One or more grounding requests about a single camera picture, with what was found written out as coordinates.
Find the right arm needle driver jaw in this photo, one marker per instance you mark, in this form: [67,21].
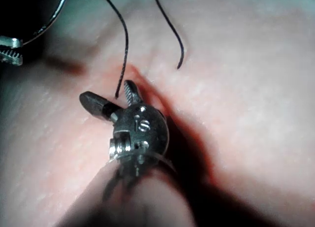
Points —
[133,94]
[94,104]

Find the black thread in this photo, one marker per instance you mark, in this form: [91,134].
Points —
[127,43]

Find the left arm needle driver jaw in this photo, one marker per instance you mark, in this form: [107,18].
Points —
[11,57]
[11,42]

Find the tissue pad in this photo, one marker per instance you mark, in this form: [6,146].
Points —
[233,76]

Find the right arm needle driver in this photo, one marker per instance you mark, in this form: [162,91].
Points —
[147,131]

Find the curved steel needle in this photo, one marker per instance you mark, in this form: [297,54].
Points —
[52,18]

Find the dark right arm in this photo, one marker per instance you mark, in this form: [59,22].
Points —
[157,202]

